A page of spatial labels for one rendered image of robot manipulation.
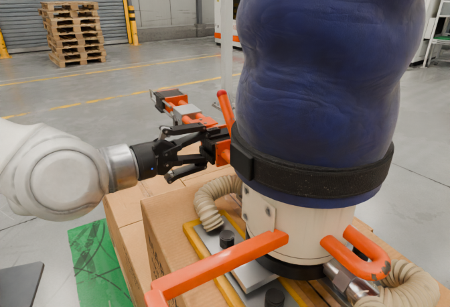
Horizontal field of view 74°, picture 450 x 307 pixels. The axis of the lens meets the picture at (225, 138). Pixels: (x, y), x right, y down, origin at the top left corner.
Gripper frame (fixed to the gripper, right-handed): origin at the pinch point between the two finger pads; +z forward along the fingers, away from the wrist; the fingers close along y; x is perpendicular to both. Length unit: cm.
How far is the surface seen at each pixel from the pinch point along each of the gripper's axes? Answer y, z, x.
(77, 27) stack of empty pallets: 40, 45, -708
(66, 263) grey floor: 120, -47, -110
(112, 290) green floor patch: 120, -26, -76
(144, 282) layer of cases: 65, -17, -26
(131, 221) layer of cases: 65, -12, -62
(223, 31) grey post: 14, 178, -301
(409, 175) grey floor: 118, 234, -59
